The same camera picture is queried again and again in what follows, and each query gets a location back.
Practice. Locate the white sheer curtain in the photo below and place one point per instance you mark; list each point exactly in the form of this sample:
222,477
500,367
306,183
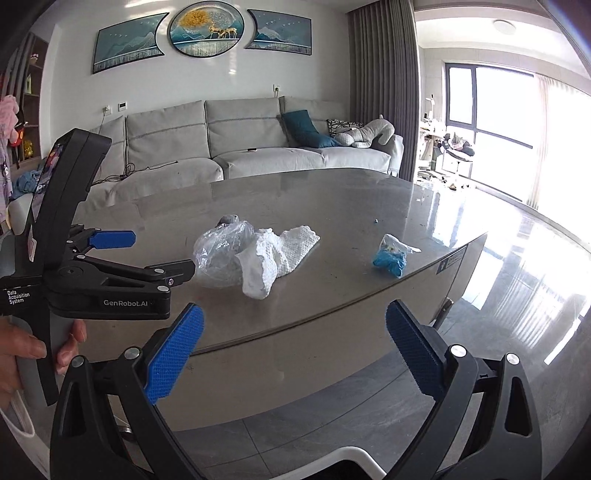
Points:
563,152

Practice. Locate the blue crumpled packet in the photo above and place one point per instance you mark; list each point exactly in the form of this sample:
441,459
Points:
390,261

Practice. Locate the clear plastic bag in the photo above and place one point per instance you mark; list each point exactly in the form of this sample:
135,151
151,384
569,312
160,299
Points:
217,258

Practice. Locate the teal pillow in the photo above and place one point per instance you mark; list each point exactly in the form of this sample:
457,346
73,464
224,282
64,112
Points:
302,128

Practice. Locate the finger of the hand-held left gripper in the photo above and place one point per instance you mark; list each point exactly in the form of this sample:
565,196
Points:
171,271
113,238

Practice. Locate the round ceiling light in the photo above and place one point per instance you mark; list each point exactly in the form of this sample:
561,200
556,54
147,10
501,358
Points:
504,26

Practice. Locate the purple hanging garment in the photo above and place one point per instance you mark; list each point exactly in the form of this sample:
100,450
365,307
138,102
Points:
3,180

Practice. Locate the blue crumpled clothes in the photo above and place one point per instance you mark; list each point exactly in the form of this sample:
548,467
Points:
25,183

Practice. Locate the white bag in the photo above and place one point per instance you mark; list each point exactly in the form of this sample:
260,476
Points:
21,417

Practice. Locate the person's left hand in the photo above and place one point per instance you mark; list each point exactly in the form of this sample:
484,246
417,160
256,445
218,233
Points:
14,346

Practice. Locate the round deer wall painting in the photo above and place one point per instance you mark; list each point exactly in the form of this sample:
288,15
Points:
207,30

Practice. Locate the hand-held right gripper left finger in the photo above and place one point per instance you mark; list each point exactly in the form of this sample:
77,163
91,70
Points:
178,355

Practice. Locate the white square trash bin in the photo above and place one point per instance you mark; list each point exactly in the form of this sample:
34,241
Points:
364,457

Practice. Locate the black framed window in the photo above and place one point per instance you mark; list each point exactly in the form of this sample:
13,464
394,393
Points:
489,120

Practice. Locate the teal curved wall painting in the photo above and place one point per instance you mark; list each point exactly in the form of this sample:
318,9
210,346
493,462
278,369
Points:
129,44
279,32

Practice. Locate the grey pleated curtain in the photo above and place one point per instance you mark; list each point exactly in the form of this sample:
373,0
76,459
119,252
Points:
383,69

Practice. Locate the small grey cloth lump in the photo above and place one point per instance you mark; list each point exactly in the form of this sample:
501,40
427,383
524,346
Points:
228,218

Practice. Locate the grey baby bouncer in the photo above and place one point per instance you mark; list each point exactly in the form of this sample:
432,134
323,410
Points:
455,150

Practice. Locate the white textured cloth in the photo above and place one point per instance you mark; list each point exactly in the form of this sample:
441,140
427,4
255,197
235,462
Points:
268,263

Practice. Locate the grey fabric sofa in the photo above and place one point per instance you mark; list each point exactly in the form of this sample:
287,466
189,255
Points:
277,161

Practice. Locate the red gold toy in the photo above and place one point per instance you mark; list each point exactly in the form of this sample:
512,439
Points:
25,145

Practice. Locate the black white floral pillow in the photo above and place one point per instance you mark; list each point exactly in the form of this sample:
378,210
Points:
344,125

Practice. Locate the wooden wall shelf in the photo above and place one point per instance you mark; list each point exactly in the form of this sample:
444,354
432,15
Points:
32,83

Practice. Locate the grey marble coffee table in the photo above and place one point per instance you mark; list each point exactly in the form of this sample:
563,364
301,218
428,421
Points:
323,203

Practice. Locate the grey plush toy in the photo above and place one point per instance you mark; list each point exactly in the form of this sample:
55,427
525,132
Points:
369,131

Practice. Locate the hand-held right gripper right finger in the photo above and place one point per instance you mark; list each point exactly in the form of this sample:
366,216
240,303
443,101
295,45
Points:
413,350

